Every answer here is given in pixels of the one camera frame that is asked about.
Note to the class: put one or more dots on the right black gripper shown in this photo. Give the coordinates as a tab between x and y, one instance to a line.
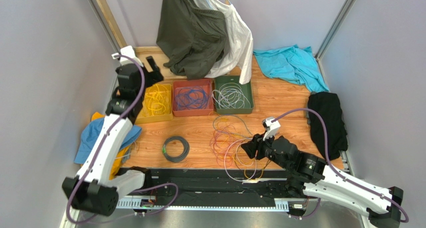
254	148

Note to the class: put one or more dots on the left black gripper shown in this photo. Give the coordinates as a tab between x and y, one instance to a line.
154	77

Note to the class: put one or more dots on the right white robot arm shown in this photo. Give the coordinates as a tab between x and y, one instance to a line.
311	176

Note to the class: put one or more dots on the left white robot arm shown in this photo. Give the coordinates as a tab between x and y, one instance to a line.
91	189

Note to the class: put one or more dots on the yellow plastic bin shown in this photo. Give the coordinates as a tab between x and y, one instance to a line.
157	105

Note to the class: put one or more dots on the dark green hanging garment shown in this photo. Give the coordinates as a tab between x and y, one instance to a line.
192	38

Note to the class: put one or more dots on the green plastic bin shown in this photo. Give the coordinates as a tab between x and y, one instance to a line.
232	98

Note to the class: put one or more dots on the red plastic bin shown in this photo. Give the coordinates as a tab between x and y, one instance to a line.
192	98

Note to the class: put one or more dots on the white hanging shirt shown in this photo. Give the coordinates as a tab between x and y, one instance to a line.
238	51

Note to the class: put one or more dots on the black cloth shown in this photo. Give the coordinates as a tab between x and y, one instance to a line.
328	106

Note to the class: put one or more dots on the blue bucket hat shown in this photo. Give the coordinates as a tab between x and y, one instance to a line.
91	133

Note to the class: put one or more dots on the turquoise cloth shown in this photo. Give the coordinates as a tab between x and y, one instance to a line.
292	64

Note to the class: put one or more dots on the yellow cloth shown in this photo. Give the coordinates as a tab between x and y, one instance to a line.
116	164

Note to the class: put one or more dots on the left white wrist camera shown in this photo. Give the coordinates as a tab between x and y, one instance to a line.
128	54

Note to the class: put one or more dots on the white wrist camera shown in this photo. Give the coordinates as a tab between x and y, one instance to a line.
128	54
271	126

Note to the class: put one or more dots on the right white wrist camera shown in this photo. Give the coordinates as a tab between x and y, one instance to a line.
271	126

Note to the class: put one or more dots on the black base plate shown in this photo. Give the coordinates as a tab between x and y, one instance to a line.
219	187

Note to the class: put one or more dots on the slotted metal rail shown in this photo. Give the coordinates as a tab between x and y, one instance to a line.
140	202

